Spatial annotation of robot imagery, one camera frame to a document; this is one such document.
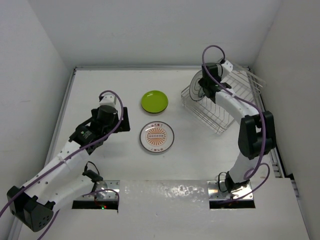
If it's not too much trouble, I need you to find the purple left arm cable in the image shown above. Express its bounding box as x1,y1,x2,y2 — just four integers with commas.
0,89,125,240

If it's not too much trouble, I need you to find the white plate orange sunburst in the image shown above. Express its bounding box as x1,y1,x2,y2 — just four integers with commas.
139,121,175,154

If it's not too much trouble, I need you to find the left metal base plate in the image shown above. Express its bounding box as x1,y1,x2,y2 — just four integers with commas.
81,180,120,201

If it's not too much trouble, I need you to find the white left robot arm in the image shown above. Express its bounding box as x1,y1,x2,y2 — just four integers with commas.
6,105,130,232

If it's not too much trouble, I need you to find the white plate green ring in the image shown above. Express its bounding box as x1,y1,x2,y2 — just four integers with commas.
189,69,205,102

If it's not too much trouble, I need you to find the metal base plate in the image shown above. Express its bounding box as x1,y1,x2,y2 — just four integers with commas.
81,180,120,201
207,180,254,201

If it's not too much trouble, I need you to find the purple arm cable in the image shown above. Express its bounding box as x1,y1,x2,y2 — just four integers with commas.
201,44,271,202
0,89,125,240

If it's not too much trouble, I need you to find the lime green plate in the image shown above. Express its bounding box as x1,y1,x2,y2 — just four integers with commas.
140,90,169,112

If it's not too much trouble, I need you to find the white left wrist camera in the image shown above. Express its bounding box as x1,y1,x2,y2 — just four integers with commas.
99,93,117,108

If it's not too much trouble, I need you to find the dark brown patterned plate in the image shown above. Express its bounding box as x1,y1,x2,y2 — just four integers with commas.
142,108,167,116

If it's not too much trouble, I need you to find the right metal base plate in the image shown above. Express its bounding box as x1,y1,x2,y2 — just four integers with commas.
207,180,254,201

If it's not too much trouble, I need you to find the metal wire dish rack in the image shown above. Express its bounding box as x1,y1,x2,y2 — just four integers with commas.
181,61,266,134

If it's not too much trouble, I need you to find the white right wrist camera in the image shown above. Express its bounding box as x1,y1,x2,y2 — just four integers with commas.
221,60,234,79

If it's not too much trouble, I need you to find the blue floral patterned plate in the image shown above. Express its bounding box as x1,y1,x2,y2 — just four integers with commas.
198,87,206,100

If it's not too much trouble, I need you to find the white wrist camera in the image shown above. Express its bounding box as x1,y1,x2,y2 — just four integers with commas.
221,60,234,79
99,93,117,108

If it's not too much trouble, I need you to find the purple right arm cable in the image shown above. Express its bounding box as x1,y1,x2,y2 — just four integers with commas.
201,44,271,202

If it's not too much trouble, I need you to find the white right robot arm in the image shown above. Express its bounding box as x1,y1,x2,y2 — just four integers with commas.
198,61,276,192

